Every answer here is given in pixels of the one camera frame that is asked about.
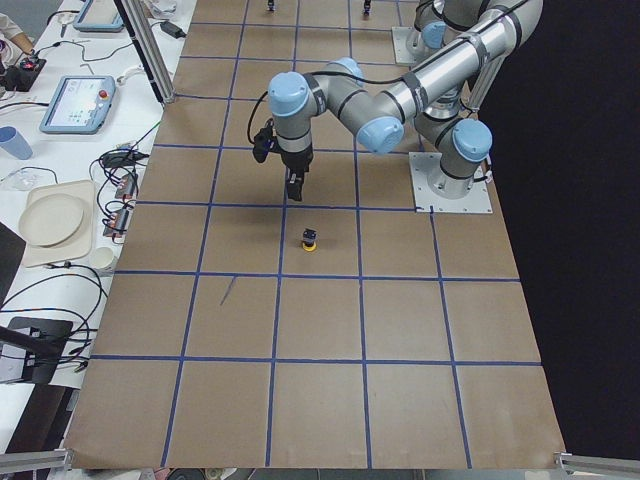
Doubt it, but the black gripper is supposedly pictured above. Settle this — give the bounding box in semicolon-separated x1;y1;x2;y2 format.
279;145;313;202

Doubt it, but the yellow push button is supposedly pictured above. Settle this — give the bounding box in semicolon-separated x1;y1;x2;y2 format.
301;228;317;252

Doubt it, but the person forearm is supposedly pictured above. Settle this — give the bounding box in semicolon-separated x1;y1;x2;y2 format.
0;13;34;54

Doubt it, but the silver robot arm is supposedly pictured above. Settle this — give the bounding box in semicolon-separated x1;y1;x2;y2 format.
267;1;543;201
414;0;447;51

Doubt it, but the red green circuit board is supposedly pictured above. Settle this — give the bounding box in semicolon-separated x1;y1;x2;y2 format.
115;172;138;200

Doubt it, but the black usb hub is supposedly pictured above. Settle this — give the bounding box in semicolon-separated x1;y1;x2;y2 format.
99;150;149;169

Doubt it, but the black power adapter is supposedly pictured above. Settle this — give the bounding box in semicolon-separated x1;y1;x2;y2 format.
160;20;186;39

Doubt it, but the white paper cup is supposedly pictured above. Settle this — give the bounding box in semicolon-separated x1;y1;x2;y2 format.
89;247;118;276

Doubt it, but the near blue teach pendant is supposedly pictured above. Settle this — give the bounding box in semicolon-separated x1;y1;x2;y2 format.
39;75;116;134

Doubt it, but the blue teach pendant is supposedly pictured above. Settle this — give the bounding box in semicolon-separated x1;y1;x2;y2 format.
73;0;124;33
39;75;116;134

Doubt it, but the beige round plate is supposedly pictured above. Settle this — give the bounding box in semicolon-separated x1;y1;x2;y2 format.
18;194;84;247

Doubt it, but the far blue teach pendant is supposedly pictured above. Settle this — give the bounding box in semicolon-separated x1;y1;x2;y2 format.
73;0;124;33

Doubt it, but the light blue plastic cup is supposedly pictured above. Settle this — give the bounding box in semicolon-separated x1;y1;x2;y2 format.
0;126;33;160

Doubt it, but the black joystick controller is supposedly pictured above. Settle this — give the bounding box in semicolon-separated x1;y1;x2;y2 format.
1;59;46;92

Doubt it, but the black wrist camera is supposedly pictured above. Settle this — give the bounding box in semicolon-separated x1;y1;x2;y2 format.
252;119;277;163

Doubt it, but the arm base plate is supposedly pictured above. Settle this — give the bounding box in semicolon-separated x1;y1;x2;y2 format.
409;152;493;214
391;26;426;66

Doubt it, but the aluminium frame post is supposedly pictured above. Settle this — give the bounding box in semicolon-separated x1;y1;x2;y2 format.
114;0;175;105

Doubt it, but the black camera stand base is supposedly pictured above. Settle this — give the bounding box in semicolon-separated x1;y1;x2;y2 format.
1;317;73;384

